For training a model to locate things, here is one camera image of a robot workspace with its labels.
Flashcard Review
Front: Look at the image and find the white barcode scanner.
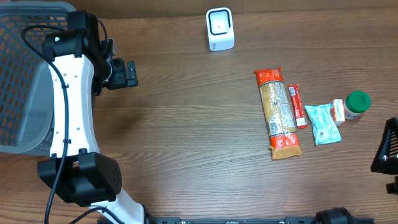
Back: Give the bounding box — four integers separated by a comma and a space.
205, 7, 234, 52

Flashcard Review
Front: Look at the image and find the red sachet stick packet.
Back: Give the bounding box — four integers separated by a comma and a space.
288, 84, 308, 129

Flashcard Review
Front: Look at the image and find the teal wet wipes packet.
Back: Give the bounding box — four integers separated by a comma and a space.
305, 103, 341, 146

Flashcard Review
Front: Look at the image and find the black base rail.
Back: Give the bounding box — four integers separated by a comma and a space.
98, 216, 376, 224

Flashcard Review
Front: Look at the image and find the green lid jar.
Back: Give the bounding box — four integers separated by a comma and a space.
343, 90, 371, 119

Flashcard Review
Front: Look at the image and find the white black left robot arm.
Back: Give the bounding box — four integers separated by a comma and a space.
37, 11, 152, 223

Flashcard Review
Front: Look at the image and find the orange spaghetti pasta packet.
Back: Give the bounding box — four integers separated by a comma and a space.
254, 68, 302, 160

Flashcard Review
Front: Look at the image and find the grey plastic mesh basket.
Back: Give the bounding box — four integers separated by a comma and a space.
1, 1, 75, 156

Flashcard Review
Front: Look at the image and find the orange Kleenex tissue pack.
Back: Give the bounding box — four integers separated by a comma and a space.
330, 99, 345, 127

